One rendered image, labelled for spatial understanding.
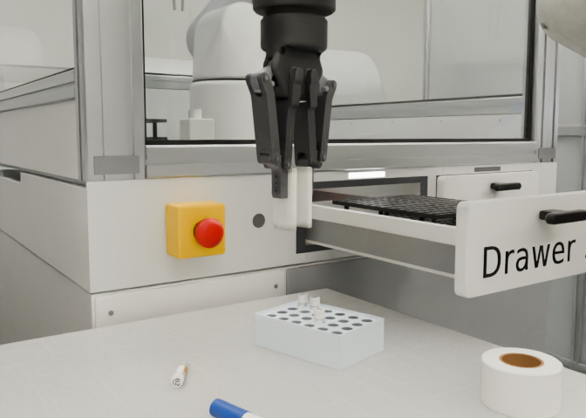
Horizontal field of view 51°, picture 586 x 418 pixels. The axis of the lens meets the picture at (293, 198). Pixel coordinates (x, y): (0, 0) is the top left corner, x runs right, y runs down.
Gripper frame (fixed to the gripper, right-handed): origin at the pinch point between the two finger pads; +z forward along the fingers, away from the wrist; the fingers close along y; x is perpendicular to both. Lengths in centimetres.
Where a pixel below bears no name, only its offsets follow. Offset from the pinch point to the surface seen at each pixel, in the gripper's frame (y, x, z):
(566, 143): -223, -40, -3
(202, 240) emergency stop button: 1.0, -14.7, 6.6
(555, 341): -224, -40, 84
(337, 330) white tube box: 1.2, 7.5, 13.6
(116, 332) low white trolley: 11.2, -19.3, 17.4
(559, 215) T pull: -22.3, 22.4, 2.0
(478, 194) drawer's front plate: -60, -5, 4
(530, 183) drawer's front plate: -75, -1, 3
